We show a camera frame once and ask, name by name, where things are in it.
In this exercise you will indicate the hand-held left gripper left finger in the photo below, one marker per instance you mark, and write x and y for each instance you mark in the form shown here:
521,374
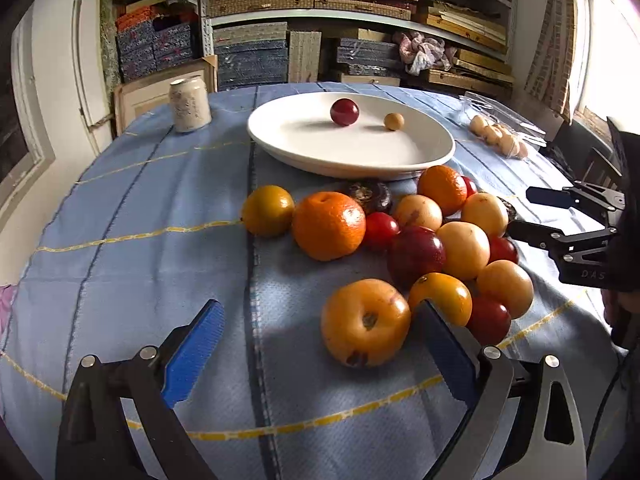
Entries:
195,355

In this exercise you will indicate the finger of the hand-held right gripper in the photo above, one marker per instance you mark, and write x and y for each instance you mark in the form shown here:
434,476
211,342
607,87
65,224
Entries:
530,232
550,197

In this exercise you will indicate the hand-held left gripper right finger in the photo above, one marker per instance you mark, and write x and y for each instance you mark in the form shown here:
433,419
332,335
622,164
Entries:
445,355

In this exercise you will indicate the red tomato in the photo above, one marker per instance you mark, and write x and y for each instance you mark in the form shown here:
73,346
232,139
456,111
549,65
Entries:
381,231
470,187
489,320
504,250

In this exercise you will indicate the dark brown mangosteen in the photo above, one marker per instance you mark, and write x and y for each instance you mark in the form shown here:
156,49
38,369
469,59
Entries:
370,196
510,207

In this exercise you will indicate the pale orange round fruit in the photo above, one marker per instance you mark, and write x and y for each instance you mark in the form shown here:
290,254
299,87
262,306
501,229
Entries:
484,214
462,250
505,287

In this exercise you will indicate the large spotted yellow apple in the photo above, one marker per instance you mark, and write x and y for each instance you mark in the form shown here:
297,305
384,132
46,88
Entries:
365,322

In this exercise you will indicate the small orange tangerine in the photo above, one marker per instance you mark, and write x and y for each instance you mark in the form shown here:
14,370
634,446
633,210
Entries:
442,187

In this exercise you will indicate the large dark red plum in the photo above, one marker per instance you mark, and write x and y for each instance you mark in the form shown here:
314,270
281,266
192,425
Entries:
415,255

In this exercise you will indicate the small spotted yellow fruit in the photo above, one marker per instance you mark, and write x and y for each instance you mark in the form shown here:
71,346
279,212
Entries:
417,210

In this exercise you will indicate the large orange tangerine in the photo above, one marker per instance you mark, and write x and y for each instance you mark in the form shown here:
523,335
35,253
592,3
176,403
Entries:
329,225

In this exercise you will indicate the white oval plate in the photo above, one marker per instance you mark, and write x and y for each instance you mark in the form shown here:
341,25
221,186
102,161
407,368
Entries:
310,145

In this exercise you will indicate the dark chair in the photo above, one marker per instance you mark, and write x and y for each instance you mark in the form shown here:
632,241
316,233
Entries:
585,155

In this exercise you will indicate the pile of tan longans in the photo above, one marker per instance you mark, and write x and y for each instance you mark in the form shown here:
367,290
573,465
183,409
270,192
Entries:
500,139

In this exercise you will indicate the clear plastic packaging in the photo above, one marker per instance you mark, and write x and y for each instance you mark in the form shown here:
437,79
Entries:
492,107

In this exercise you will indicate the blue checked tablecloth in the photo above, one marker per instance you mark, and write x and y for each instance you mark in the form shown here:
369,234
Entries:
150,240

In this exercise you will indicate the brick pattern curtain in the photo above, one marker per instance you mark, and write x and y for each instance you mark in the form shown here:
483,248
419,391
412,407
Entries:
550,50

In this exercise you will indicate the bright window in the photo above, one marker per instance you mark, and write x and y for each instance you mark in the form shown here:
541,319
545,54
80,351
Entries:
612,60

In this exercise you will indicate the small tan round fruit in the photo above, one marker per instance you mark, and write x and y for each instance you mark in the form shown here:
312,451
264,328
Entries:
394,121

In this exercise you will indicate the pink cloth bundle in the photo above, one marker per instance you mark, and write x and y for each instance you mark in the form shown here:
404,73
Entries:
422,52

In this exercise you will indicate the pink purple cloth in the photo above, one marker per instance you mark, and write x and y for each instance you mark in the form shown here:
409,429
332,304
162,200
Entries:
6,310

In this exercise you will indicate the small dark red plum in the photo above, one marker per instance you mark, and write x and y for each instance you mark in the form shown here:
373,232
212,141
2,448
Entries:
345,111

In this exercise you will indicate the beige cardboard box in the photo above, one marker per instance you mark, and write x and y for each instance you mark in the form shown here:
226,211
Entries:
150,97

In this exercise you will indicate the white metal shelf rack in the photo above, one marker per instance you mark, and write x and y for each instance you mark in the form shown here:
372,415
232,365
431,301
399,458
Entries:
350,19

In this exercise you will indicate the stack of blue patterned boxes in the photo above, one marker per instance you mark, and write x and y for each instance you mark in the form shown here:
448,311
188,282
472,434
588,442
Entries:
150,45

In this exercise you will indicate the mottled green board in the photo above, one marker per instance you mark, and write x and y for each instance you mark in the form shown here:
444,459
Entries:
109,40

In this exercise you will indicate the dark window white frame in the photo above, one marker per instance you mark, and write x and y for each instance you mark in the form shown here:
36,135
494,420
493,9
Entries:
15,125

